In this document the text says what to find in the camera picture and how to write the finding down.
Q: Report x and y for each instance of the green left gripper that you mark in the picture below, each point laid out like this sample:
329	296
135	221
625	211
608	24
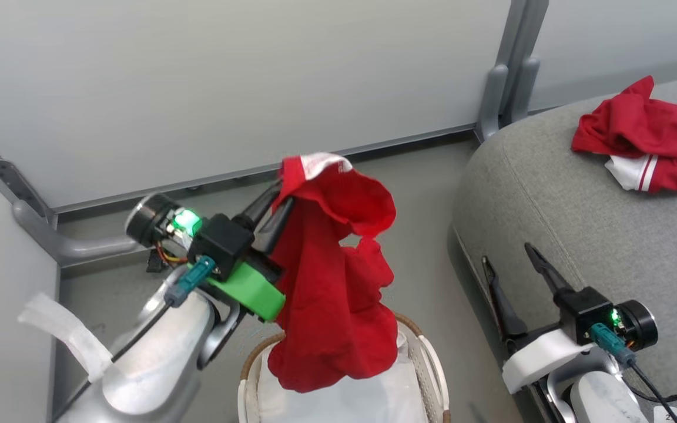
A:
250	291

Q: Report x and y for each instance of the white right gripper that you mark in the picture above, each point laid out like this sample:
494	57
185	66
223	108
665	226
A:
538	358

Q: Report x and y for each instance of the red shorts white waistband label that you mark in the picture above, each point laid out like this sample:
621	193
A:
327	294

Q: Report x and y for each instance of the red garment white striped trim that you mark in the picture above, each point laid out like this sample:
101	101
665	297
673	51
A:
650	132

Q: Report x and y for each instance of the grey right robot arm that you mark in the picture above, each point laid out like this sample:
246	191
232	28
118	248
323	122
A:
597	393

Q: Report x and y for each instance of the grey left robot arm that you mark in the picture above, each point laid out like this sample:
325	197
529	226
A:
162	358

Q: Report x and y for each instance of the grey fabric sofa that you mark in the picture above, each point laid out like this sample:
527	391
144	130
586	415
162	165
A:
550	200

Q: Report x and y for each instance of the black caster wheel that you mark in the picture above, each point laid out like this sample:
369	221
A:
155	263

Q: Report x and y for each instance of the white laundry basket brown rim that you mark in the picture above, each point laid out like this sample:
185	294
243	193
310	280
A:
432	370

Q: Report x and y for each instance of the white basket liner cloth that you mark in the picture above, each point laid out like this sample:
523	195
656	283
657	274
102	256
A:
368	402

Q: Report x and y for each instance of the grey partition foot bar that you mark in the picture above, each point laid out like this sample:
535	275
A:
74	247

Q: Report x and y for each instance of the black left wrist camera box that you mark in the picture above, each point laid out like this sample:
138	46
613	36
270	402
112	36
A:
221	241

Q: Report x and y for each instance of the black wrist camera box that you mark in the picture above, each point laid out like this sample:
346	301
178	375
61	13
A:
221	241
582	311

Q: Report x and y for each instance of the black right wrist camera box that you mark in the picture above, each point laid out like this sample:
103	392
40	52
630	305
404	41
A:
582	311

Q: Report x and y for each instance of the grey partition foot bracket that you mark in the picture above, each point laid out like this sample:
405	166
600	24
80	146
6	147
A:
523	88
491	106

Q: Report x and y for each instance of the grey partition corner post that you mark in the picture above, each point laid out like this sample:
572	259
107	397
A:
3	170

